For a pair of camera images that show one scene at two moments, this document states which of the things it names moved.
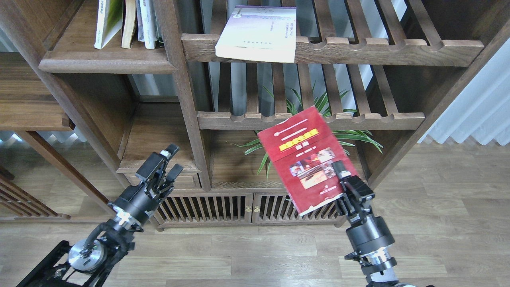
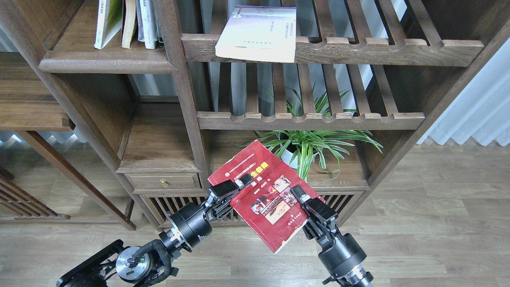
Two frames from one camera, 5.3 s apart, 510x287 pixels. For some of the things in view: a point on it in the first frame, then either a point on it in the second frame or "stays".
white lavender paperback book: [265, 33] stays
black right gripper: [366, 232] -> [340, 252]
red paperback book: [303, 148] -> [267, 203]
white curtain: [481, 109] stays
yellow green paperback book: [109, 21] stays
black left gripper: [138, 203] -> [192, 222]
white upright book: [147, 26] stays
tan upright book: [128, 16] stays
